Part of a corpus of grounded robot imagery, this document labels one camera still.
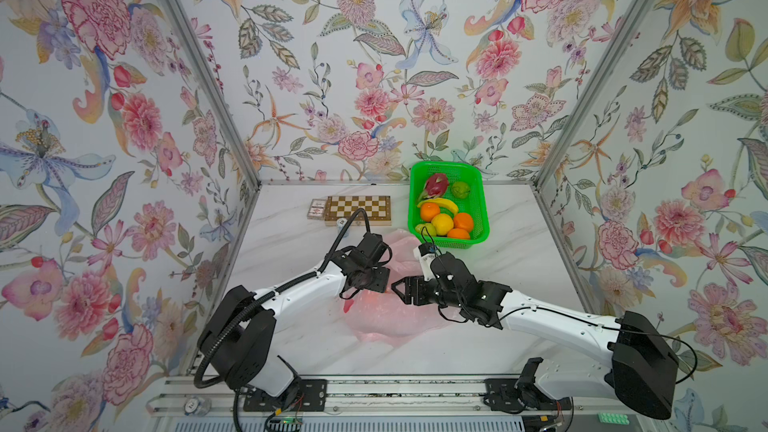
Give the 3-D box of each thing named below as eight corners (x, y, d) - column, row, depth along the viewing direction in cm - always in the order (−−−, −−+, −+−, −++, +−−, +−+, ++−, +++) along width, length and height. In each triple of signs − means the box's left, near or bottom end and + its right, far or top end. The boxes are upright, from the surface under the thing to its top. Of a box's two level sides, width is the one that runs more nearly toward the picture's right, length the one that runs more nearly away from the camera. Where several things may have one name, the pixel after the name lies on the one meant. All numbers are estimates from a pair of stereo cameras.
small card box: (308, 219, 112) (307, 216, 110) (311, 201, 117) (310, 198, 116) (324, 219, 112) (323, 216, 110) (327, 202, 118) (326, 198, 116)
